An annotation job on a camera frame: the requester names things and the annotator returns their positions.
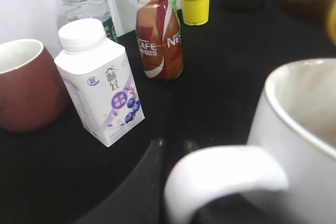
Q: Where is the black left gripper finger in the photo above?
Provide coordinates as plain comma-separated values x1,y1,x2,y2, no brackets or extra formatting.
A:
75,138,165,223

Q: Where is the white blueberry yogurt carton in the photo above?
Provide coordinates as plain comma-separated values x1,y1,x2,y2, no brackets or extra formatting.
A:
54,18,145,147

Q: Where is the white ceramic mug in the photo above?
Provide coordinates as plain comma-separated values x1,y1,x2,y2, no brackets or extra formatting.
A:
164,58,335,223

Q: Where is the clear water bottle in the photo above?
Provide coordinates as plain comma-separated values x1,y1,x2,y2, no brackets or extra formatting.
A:
62,0,118,42

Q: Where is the maroon ceramic mug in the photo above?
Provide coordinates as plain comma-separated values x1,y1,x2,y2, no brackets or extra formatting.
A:
1,39,69,133

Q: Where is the brown Nescafe coffee bottle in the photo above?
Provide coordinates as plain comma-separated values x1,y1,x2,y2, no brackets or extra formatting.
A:
135,0,183,81

